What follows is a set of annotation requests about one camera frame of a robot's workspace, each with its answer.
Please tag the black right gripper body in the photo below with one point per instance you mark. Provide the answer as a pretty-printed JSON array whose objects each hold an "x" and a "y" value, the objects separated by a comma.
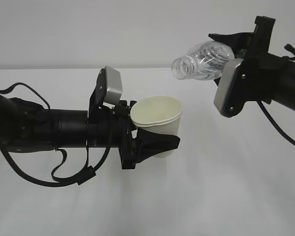
[{"x": 259, "y": 58}]

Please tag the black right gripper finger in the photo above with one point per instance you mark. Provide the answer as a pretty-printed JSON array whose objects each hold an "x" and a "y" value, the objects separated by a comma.
[{"x": 237, "y": 41}]

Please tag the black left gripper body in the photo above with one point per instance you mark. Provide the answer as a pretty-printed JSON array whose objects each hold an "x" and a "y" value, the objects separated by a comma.
[{"x": 108, "y": 129}]

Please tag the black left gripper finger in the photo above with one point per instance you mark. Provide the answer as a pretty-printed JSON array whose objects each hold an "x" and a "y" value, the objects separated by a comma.
[
  {"x": 148, "y": 144},
  {"x": 123, "y": 108}
]

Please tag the white paper cup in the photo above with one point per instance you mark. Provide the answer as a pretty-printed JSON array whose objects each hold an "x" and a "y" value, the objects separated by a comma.
[{"x": 157, "y": 114}]

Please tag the clear plastic water bottle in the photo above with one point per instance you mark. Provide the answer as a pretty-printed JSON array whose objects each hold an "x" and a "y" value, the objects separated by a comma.
[{"x": 205, "y": 61}]

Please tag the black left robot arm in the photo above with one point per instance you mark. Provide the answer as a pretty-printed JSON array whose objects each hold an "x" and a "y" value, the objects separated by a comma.
[{"x": 30, "y": 127}]

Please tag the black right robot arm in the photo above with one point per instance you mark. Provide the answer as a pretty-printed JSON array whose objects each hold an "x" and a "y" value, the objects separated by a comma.
[{"x": 283, "y": 86}]

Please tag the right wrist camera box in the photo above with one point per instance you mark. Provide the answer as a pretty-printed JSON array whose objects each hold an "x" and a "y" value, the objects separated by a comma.
[{"x": 242, "y": 80}]

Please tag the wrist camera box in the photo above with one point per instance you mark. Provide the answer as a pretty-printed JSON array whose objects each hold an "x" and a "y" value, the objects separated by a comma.
[
  {"x": 108, "y": 89},
  {"x": 242, "y": 80}
]

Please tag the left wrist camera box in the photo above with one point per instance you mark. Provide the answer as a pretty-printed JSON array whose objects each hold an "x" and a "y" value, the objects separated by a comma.
[{"x": 108, "y": 89}]

